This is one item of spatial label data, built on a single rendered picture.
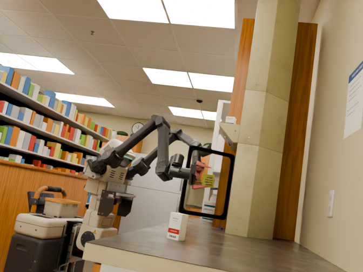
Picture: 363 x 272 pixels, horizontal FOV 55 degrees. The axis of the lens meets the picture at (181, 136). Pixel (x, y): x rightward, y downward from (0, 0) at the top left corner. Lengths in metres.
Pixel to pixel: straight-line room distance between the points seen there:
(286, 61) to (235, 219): 0.94
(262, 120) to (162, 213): 5.15
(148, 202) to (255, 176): 5.19
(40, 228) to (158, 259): 1.60
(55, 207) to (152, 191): 4.53
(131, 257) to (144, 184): 6.13
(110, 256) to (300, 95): 1.78
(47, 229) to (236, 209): 1.18
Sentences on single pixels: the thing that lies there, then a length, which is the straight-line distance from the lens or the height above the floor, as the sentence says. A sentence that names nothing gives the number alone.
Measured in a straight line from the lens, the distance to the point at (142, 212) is 6.97.
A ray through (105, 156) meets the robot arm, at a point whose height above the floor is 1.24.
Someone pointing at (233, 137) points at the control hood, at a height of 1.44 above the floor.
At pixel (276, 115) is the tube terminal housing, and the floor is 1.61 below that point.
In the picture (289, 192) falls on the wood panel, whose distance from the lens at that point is 2.25.
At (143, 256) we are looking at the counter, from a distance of 0.85.
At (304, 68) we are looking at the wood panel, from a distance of 2.44.
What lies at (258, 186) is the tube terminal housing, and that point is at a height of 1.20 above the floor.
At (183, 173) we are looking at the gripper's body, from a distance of 1.77.
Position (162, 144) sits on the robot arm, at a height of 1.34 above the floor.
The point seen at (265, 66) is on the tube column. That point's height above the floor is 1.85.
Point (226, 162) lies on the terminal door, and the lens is 2.15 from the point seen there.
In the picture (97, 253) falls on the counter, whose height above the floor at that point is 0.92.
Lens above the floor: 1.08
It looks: 10 degrees up
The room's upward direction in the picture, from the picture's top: 10 degrees clockwise
